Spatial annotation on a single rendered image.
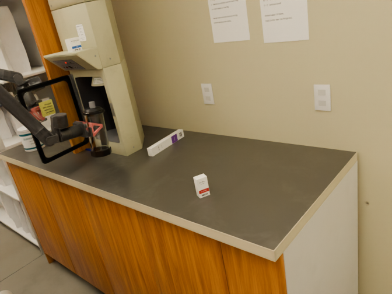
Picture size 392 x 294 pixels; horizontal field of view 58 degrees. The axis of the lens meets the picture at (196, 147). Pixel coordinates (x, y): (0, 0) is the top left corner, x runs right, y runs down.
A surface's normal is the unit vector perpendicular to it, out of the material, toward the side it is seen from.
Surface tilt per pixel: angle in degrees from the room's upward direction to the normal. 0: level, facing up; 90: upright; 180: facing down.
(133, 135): 90
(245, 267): 90
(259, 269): 90
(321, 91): 90
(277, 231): 0
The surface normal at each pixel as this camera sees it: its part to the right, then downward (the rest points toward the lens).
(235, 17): -0.64, 0.40
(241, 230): -0.18, -0.91
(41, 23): 0.75, 0.12
